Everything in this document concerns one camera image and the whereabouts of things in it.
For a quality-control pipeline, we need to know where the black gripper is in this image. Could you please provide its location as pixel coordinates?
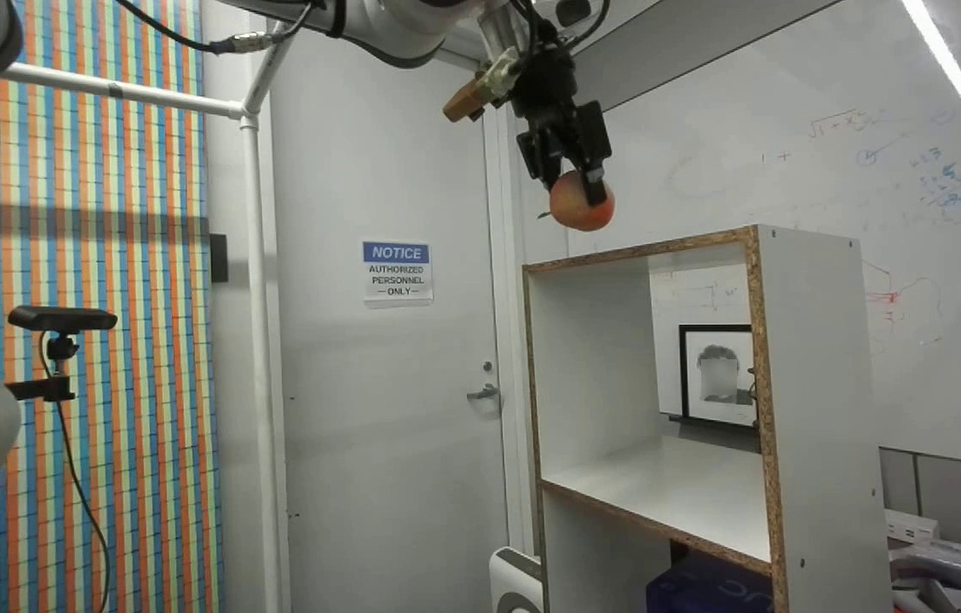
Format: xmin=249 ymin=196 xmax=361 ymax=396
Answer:
xmin=506 ymin=40 xmax=616 ymax=212

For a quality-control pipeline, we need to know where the orange ball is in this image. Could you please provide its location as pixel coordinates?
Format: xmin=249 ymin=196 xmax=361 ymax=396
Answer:
xmin=544 ymin=167 xmax=621 ymax=234

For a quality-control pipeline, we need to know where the white open shelf cabinet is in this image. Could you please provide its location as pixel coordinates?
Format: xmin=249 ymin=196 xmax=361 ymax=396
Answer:
xmin=517 ymin=222 xmax=896 ymax=613

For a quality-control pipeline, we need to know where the blue white notice sign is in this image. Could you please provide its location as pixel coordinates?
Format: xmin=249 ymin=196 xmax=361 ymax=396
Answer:
xmin=361 ymin=240 xmax=436 ymax=308

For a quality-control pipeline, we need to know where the black framed portrait picture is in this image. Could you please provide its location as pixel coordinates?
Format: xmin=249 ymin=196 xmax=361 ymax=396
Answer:
xmin=676 ymin=322 xmax=759 ymax=433

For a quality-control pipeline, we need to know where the white door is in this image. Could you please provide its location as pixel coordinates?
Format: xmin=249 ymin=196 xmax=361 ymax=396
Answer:
xmin=268 ymin=27 xmax=512 ymax=613

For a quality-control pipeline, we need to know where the white air purifier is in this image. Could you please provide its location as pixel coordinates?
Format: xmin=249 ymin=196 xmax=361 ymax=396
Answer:
xmin=488 ymin=544 xmax=550 ymax=613

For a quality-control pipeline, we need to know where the purple cloth item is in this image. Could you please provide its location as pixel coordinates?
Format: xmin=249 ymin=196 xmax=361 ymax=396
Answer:
xmin=643 ymin=554 xmax=777 ymax=613

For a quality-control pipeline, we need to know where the cluttered office desk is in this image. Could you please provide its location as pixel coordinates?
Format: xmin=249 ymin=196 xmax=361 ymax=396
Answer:
xmin=879 ymin=509 xmax=961 ymax=613

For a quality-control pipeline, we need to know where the black tripod stand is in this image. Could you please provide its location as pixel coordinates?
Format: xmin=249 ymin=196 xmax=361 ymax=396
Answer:
xmin=37 ymin=332 xmax=119 ymax=613

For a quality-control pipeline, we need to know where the tan wrist camera box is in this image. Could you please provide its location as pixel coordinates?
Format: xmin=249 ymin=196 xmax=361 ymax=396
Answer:
xmin=438 ymin=56 xmax=529 ymax=126

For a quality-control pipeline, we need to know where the silver door handle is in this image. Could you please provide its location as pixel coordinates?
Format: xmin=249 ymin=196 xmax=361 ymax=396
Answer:
xmin=465 ymin=377 xmax=506 ymax=415

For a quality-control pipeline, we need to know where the large wall whiteboard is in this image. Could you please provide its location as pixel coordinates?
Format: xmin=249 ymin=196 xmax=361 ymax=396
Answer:
xmin=524 ymin=0 xmax=961 ymax=469

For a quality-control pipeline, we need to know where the white vertical frame post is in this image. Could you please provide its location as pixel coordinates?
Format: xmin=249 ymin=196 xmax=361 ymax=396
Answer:
xmin=240 ymin=30 xmax=295 ymax=613

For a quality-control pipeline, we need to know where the black wall switch box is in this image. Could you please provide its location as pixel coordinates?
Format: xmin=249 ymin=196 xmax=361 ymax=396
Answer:
xmin=204 ymin=231 xmax=231 ymax=289

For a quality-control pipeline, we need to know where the white horizontal frame bar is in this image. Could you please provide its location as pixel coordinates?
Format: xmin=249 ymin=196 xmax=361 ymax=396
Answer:
xmin=5 ymin=58 xmax=249 ymax=122

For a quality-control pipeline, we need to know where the black camera on stand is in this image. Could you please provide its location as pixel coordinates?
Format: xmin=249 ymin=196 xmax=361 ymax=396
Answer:
xmin=5 ymin=302 xmax=124 ymax=405

